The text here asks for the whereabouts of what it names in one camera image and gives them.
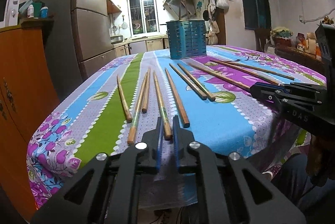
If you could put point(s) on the white plastic bag hanging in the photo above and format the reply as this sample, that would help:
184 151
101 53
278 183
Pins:
222 4

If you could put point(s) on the grey refrigerator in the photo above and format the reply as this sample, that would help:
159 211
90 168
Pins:
79 42

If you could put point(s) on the wooden chopstick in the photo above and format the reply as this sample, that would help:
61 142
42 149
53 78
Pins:
167 129
210 96
135 121
260 69
268 80
178 101
193 86
127 113
146 92
219 76

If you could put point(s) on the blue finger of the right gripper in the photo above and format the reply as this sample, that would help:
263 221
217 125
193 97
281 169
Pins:
260 86

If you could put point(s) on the white medicine bottle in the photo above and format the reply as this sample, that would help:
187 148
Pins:
30 11

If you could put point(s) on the silver toaster oven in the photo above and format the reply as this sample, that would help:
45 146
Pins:
116 39

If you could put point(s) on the green cup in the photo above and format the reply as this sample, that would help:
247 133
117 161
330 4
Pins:
36 10

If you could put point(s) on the range hood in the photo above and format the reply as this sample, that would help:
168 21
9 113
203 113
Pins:
180 9

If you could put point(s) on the orange wooden cabinet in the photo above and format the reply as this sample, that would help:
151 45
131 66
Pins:
27 98

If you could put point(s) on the wooden chair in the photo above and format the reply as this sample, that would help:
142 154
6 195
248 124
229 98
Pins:
262 36

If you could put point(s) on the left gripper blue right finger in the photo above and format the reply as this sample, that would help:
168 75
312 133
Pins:
182 138

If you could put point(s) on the floral striped tablecloth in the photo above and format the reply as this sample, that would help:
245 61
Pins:
91 119

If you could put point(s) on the kitchen window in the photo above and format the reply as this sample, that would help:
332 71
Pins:
143 17

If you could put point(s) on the covered pot on table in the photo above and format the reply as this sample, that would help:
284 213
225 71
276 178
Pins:
281 36

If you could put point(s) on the white microwave oven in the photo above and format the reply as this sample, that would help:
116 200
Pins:
9 13

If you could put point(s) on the blue perforated utensil holder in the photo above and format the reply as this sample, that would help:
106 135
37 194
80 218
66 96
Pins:
187 39

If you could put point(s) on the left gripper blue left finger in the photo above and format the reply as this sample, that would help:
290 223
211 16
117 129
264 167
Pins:
154 139

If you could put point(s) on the dark wooden side table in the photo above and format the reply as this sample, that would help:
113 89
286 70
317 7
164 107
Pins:
297 56

